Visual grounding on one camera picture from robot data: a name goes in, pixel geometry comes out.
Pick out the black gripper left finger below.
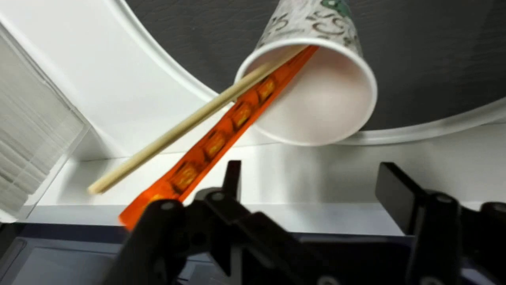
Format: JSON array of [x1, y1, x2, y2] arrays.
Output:
[[101, 160, 338, 285]]

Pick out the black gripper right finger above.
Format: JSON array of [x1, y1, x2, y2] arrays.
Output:
[[374, 162, 506, 285]]

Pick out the patterned paper coffee cup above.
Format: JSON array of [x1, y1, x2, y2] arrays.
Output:
[[234, 0, 379, 149]]

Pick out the orange plastic strip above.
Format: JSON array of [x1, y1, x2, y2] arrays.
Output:
[[117, 44, 321, 233]]

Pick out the wooden chopstick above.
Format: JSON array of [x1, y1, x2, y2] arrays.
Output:
[[85, 46, 310, 196]]

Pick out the clear napkin holder white napkins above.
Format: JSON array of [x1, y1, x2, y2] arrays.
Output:
[[0, 21, 91, 219]]

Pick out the round black tray white rim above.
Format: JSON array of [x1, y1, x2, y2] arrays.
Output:
[[101, 0, 506, 147]]

